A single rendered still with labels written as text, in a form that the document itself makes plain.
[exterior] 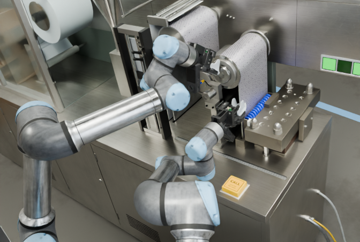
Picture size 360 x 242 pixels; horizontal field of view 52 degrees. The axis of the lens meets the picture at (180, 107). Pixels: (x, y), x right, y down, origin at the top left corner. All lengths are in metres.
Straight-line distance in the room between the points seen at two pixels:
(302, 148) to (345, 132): 1.58
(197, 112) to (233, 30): 0.44
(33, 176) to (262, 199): 0.79
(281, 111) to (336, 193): 1.20
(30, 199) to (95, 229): 1.42
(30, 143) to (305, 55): 1.14
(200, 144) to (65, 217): 1.73
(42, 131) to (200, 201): 0.46
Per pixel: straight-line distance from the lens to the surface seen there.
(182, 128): 1.78
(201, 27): 1.61
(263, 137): 1.50
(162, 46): 1.15
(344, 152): 3.01
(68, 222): 2.81
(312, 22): 1.60
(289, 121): 1.56
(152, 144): 1.73
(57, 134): 1.03
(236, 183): 1.45
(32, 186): 1.27
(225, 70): 1.43
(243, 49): 1.51
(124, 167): 1.89
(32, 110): 1.15
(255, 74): 1.58
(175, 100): 1.06
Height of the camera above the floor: 1.98
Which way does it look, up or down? 34 degrees down
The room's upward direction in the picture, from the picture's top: 10 degrees counter-clockwise
